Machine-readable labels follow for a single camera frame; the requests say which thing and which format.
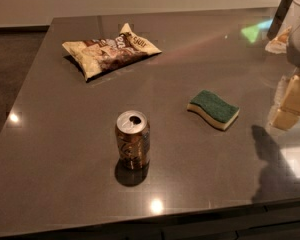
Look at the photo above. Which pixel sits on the orange soda can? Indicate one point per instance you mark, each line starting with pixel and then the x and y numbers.
pixel 133 139

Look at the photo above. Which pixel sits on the white snack packet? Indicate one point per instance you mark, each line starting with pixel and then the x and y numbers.
pixel 278 45

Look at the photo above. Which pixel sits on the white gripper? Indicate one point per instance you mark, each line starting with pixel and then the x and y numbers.
pixel 286 112

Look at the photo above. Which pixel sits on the green yellow sponge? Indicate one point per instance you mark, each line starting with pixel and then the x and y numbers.
pixel 214 110

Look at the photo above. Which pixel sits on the brown chip bag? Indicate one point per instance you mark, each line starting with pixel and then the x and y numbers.
pixel 100 56

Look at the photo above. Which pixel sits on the black object on table edge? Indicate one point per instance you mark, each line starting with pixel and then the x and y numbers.
pixel 279 18

